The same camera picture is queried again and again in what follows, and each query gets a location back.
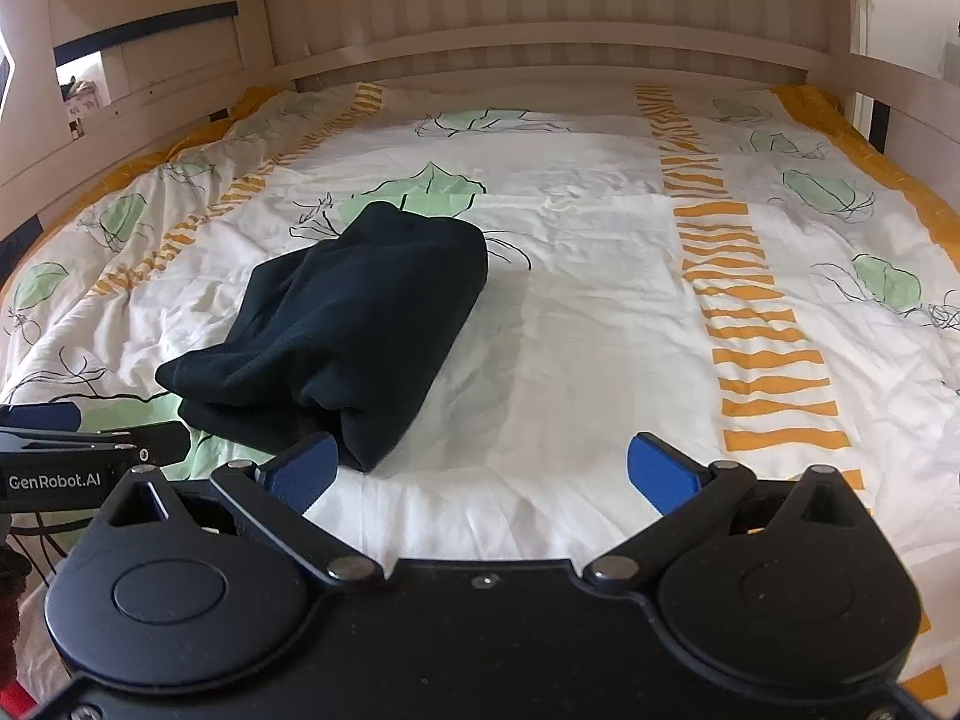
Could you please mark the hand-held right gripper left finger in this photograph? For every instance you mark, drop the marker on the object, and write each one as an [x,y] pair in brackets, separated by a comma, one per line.
[304,469]

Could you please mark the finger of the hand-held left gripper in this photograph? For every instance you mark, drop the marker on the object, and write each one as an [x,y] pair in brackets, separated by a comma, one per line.
[161,441]
[45,416]

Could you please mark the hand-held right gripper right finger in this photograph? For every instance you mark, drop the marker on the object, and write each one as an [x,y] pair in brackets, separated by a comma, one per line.
[664,469]

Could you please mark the black hooded jacket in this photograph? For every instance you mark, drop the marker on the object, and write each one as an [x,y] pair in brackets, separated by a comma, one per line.
[360,300]

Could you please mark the leaf printed white duvet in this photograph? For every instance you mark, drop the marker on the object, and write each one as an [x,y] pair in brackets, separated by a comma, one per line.
[615,277]

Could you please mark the pale wooden bed frame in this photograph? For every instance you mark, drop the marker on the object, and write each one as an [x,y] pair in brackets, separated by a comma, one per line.
[525,52]

